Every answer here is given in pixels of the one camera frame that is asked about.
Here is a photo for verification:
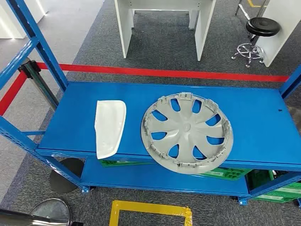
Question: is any grey plastic wheel hubcap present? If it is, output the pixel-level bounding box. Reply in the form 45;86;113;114
140;92;234;175

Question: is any white plastic cover part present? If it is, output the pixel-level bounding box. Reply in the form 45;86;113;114
94;99;127;160

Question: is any blue metal shelf rack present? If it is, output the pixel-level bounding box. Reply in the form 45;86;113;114
0;0;301;208

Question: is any chrome belt stanchion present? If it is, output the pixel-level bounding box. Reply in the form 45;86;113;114
0;198;72;226
18;57;60;112

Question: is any red barrier belt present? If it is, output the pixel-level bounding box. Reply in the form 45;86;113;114
0;71;28;117
36;62;290;83

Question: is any tall green plastic crate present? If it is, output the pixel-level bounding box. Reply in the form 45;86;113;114
246;169;301;204

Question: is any white panel desk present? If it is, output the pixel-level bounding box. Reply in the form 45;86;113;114
115;0;217;61
255;0;301;68

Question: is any black round stool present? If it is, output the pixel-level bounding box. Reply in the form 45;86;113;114
232;17;281;68

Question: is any chrome tube frame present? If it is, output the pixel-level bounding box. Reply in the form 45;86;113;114
235;0;269;20

